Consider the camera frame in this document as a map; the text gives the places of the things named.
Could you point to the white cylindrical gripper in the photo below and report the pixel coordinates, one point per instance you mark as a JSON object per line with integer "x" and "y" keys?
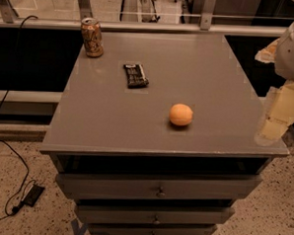
{"x": 281, "y": 111}

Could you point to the black rxbar chocolate wrapper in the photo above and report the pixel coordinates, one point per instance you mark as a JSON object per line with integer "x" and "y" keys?
{"x": 135, "y": 76}

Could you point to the orange fruit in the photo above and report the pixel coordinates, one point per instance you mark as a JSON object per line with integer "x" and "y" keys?
{"x": 180, "y": 115}

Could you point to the top grey drawer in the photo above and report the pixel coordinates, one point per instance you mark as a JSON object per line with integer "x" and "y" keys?
{"x": 137, "y": 187}

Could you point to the grey drawer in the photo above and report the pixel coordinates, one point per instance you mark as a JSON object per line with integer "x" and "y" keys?
{"x": 154, "y": 215}
{"x": 137, "y": 187}
{"x": 151, "y": 229}

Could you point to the grey drawer cabinet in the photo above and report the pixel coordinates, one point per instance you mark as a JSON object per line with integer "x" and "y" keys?
{"x": 102, "y": 127}

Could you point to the middle grey drawer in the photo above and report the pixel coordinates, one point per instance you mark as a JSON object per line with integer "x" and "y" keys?
{"x": 154, "y": 215}

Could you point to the gold patterned soda can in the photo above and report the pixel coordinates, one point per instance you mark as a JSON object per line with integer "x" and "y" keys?
{"x": 92, "y": 37}

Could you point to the bottom grey drawer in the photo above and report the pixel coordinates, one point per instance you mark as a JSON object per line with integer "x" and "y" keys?
{"x": 151, "y": 229}

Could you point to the black power adapter brick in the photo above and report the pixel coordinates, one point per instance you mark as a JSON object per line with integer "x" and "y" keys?
{"x": 33, "y": 195}

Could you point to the metal railing frame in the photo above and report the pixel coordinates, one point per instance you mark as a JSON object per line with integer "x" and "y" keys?
{"x": 257, "y": 18}

